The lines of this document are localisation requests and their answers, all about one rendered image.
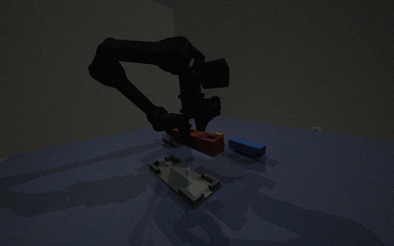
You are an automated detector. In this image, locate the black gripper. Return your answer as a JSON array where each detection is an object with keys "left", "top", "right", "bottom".
[{"left": 159, "top": 90, "right": 213, "bottom": 146}]

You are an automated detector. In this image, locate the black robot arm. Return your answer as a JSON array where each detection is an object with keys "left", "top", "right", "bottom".
[{"left": 88, "top": 36, "right": 229, "bottom": 137}]

